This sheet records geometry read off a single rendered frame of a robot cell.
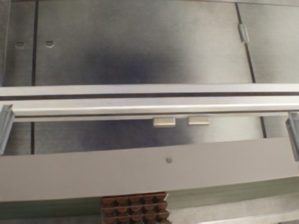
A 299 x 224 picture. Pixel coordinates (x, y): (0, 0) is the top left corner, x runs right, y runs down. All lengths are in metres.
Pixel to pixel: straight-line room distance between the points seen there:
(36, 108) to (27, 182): 0.11
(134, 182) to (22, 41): 0.53
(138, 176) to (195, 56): 0.49
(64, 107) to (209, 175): 0.24
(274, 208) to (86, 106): 0.44
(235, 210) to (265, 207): 0.06
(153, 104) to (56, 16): 0.54
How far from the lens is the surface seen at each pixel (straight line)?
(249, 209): 0.94
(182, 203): 0.88
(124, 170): 0.74
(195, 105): 0.72
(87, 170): 0.74
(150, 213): 0.76
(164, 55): 1.15
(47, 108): 0.70
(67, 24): 1.18
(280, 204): 0.97
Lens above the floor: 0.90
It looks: 25 degrees down
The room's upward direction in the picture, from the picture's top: 174 degrees clockwise
